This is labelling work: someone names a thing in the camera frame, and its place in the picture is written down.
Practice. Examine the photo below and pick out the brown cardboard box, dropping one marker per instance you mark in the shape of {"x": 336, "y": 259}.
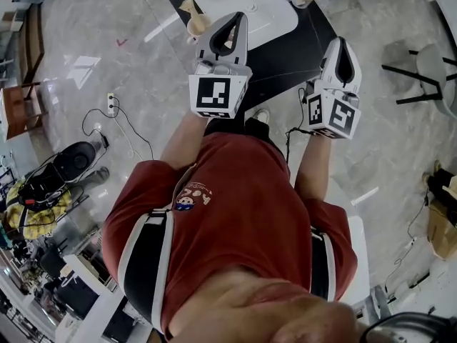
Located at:
{"x": 444, "y": 234}

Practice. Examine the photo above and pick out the person's white shoe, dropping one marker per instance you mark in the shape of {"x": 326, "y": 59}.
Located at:
{"x": 262, "y": 114}

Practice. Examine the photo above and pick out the brown wooden bench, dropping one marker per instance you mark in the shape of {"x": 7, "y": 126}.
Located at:
{"x": 34, "y": 45}

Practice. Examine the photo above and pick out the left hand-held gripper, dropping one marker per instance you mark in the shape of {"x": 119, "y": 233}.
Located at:
{"x": 212, "y": 93}

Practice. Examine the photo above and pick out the person's left hand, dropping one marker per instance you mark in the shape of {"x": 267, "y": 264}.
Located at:
{"x": 227, "y": 45}

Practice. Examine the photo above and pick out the yellow plaid shirt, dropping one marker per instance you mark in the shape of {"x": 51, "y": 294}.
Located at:
{"x": 39, "y": 223}

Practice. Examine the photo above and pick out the black power adapter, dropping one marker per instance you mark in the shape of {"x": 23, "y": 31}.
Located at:
{"x": 105, "y": 141}

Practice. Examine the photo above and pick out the person's right forearm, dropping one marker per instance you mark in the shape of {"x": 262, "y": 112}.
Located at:
{"x": 312, "y": 166}

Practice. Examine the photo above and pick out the white shelf unit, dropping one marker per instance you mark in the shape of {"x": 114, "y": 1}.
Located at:
{"x": 89, "y": 272}

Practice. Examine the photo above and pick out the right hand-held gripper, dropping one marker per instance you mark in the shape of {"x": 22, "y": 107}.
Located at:
{"x": 341, "y": 116}

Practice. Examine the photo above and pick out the person's left forearm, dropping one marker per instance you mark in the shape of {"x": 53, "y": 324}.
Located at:
{"x": 182, "y": 141}

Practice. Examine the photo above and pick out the grey chair black legs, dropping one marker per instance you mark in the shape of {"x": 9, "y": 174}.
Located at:
{"x": 433, "y": 70}

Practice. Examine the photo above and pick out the person's face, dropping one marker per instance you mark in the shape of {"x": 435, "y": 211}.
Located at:
{"x": 250, "y": 313}

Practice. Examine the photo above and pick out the dark sink counter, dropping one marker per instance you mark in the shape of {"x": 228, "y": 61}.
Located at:
{"x": 285, "y": 63}

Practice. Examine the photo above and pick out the brown wooden stool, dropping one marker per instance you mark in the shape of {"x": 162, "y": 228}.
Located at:
{"x": 18, "y": 102}

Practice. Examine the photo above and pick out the black bag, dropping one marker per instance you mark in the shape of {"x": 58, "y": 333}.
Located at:
{"x": 441, "y": 182}

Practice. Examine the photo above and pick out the person's black trousers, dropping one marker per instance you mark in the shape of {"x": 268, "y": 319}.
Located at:
{"x": 257, "y": 130}

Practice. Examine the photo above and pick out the white power strip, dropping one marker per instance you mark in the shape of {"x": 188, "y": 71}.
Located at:
{"x": 112, "y": 105}

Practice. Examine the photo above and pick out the person's red t-shirt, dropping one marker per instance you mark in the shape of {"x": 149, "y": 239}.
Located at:
{"x": 242, "y": 206}

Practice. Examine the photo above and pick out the black helmet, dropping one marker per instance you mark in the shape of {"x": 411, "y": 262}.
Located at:
{"x": 66, "y": 163}

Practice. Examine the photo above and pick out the grey cloth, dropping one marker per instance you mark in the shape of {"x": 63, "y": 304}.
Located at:
{"x": 93, "y": 179}

